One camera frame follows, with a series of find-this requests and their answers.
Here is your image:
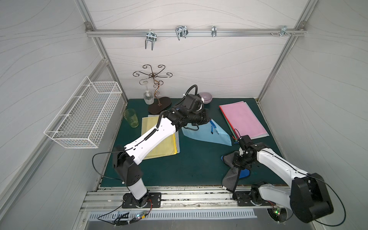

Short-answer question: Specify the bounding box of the teal mesh document bag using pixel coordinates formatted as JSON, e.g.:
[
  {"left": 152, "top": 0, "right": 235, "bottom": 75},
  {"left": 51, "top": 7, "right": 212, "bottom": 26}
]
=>
[{"left": 182, "top": 120, "right": 232, "bottom": 146}]

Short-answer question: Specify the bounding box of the pink mesh document bag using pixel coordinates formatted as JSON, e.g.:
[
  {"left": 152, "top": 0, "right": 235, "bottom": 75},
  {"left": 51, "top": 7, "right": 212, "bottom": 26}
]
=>
[{"left": 219, "top": 101, "right": 269, "bottom": 140}]

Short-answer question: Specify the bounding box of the grey blue microfibre cloth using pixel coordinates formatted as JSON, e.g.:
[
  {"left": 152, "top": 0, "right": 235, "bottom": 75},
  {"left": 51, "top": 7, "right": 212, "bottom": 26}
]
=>
[{"left": 221, "top": 151, "right": 251, "bottom": 193}]

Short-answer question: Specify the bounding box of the yellow mesh document bag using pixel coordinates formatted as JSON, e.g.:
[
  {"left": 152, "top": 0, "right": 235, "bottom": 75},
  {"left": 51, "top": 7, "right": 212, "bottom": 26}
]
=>
[{"left": 140, "top": 115, "right": 179, "bottom": 160}]

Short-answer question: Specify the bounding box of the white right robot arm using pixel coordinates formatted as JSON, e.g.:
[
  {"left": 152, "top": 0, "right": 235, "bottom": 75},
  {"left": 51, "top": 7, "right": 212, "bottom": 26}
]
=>
[{"left": 232, "top": 136, "right": 334, "bottom": 223}]

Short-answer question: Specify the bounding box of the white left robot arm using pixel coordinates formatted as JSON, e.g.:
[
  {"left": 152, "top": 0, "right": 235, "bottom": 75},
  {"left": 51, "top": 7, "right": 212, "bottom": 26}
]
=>
[{"left": 113, "top": 94, "right": 211, "bottom": 200}]

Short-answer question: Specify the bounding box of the lilac ceramic bowl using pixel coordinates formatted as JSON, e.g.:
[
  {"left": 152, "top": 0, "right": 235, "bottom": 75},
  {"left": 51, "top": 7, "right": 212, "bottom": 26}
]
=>
[{"left": 199, "top": 92, "right": 213, "bottom": 104}]

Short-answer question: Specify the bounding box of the dark oval stand base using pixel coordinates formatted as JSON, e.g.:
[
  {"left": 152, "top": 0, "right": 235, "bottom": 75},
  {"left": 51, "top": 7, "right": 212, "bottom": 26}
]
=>
[{"left": 133, "top": 64, "right": 173, "bottom": 115}]

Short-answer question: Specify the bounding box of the hanging wine glass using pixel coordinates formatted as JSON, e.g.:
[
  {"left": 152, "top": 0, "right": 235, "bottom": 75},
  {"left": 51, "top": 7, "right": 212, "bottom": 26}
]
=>
[{"left": 140, "top": 79, "right": 154, "bottom": 105}]

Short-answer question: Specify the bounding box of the green plastic cup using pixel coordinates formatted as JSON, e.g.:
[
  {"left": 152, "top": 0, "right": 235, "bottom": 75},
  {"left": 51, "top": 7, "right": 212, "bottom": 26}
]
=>
[{"left": 123, "top": 108, "right": 139, "bottom": 128}]

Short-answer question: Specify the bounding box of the white vent strip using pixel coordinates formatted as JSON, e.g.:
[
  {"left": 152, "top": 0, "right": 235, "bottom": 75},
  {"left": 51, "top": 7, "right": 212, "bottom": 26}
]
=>
[{"left": 88, "top": 209, "right": 257, "bottom": 222}]

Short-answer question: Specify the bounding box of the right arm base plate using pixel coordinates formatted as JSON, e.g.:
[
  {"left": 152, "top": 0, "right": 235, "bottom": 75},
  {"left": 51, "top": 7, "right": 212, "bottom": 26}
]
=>
[{"left": 232, "top": 190, "right": 272, "bottom": 207}]

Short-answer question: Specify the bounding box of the aluminium top cross rail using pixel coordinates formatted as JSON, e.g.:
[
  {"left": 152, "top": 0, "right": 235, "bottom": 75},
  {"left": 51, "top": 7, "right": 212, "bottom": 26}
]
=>
[{"left": 86, "top": 28, "right": 307, "bottom": 38}]

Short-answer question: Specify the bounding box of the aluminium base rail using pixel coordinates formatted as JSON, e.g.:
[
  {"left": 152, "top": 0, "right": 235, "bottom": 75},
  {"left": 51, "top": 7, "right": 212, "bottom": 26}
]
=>
[{"left": 80, "top": 186, "right": 317, "bottom": 212}]

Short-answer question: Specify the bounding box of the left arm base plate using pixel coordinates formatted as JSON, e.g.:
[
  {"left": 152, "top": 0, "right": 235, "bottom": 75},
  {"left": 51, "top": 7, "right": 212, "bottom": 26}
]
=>
[{"left": 122, "top": 191, "right": 162, "bottom": 209}]

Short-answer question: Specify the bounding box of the white wire basket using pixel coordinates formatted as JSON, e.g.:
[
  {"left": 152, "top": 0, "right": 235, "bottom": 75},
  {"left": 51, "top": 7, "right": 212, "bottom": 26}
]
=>
[{"left": 44, "top": 76, "right": 122, "bottom": 149}]

